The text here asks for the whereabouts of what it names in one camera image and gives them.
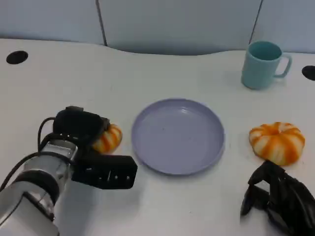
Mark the pale green mug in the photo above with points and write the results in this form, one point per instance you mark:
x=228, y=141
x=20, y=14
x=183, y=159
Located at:
x=258, y=71

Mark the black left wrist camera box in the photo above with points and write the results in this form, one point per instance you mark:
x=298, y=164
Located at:
x=108, y=172

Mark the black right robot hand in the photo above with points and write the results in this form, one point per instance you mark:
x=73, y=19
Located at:
x=288, y=199

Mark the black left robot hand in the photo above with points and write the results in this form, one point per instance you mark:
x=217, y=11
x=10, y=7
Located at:
x=76, y=125

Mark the orange white toy bread roll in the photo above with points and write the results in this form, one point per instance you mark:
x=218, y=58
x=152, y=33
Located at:
x=110, y=140
x=276, y=142

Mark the lilac plate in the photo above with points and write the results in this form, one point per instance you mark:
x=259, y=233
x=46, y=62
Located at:
x=177, y=137

